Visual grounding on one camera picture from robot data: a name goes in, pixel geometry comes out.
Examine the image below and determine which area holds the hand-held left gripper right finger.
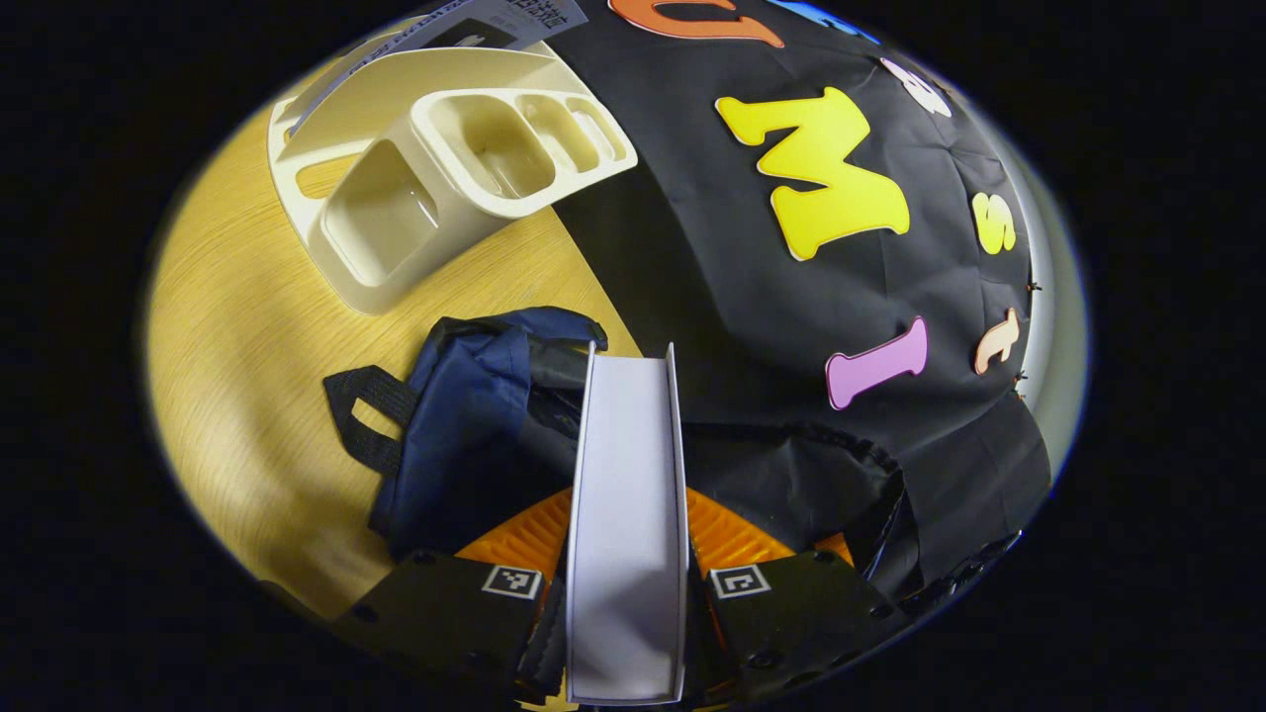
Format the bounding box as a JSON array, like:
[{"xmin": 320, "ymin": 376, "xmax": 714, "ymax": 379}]
[{"xmin": 682, "ymin": 487, "xmax": 906, "ymax": 693}]

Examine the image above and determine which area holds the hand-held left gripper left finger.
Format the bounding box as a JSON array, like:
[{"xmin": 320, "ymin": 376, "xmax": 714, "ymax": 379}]
[{"xmin": 336, "ymin": 485, "xmax": 575, "ymax": 698}]

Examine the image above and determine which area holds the navy blue schoolbag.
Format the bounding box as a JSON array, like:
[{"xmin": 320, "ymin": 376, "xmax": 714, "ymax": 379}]
[{"xmin": 323, "ymin": 307, "xmax": 1051, "ymax": 619}]

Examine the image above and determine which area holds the white grey book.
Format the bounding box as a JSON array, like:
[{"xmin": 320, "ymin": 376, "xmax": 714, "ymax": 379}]
[{"xmin": 564, "ymin": 341, "xmax": 690, "ymax": 707}]

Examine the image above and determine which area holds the cream plastic bookshelf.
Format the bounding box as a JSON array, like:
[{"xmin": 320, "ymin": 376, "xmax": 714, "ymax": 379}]
[{"xmin": 267, "ymin": 25, "xmax": 639, "ymax": 315}]

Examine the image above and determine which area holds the purple grey book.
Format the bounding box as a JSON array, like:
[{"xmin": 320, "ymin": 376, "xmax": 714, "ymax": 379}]
[{"xmin": 287, "ymin": 0, "xmax": 589, "ymax": 130}]

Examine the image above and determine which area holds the black backdrop cloth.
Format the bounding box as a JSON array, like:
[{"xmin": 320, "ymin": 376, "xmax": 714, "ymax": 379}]
[{"xmin": 549, "ymin": 0, "xmax": 1049, "ymax": 515}]

